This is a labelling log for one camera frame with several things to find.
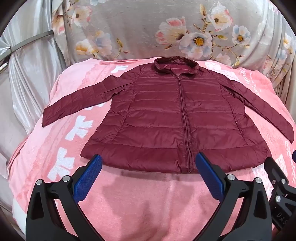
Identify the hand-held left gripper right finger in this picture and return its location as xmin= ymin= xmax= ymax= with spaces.
xmin=195 ymin=152 xmax=271 ymax=241

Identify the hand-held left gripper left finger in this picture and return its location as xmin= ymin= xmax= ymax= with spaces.
xmin=26 ymin=153 xmax=102 ymax=241

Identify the maroon puffer jacket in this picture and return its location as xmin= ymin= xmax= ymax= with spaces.
xmin=42 ymin=57 xmax=294 ymax=174

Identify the pink printed blanket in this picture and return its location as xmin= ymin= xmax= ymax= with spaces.
xmin=7 ymin=57 xmax=296 ymax=241

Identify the silver satin curtain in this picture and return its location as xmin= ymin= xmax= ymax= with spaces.
xmin=0 ymin=0 xmax=70 ymax=209

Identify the grey floral blanket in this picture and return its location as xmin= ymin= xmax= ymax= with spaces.
xmin=52 ymin=0 xmax=296 ymax=81

